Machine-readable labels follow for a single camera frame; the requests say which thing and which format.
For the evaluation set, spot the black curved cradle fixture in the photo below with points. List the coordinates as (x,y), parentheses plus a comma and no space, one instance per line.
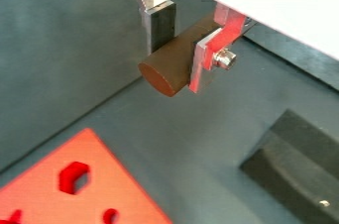
(294,163)

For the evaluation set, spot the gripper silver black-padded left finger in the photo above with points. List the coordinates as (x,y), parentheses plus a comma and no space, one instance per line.
(158,15)

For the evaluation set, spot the gripper silver red-lit right finger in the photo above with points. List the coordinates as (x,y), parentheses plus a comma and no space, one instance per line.
(213,48)

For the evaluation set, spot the brown oval cylinder peg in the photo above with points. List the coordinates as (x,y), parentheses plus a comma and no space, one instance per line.
(167,67)

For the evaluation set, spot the red shape-sorting block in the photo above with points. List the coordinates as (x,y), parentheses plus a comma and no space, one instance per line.
(78,185)

